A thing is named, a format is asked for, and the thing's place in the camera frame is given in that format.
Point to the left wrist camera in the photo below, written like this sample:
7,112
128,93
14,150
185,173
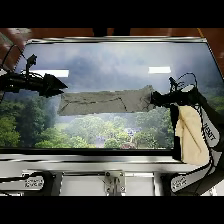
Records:
31,63

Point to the grey garment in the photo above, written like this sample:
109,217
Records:
100,102

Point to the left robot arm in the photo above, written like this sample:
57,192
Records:
20,83

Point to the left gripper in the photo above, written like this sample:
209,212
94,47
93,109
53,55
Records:
48,86

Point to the cream garment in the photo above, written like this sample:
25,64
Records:
191,136

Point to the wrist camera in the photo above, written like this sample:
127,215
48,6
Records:
31,63
172,85

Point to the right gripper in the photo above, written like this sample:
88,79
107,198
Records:
160,99

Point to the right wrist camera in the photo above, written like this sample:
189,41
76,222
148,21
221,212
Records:
172,85

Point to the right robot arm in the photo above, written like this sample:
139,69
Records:
206,133

